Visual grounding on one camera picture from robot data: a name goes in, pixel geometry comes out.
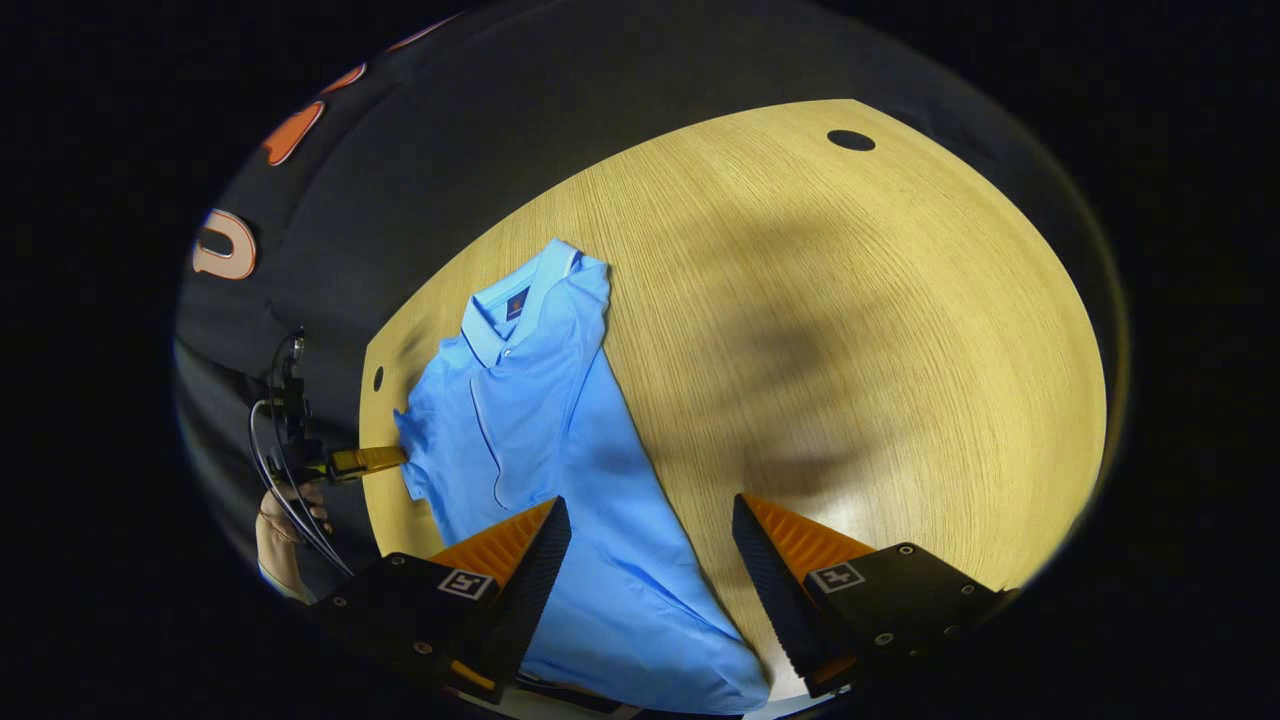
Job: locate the black backdrop cloth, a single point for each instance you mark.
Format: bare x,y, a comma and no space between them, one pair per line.
450,130

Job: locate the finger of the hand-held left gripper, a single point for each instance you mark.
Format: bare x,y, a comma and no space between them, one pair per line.
365,462

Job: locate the light blue T-shirt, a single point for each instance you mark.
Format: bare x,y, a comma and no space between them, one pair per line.
540,420

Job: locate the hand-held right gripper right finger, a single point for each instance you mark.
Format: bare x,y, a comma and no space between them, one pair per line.
770,590

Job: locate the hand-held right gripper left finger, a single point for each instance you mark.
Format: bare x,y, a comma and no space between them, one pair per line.
530,590

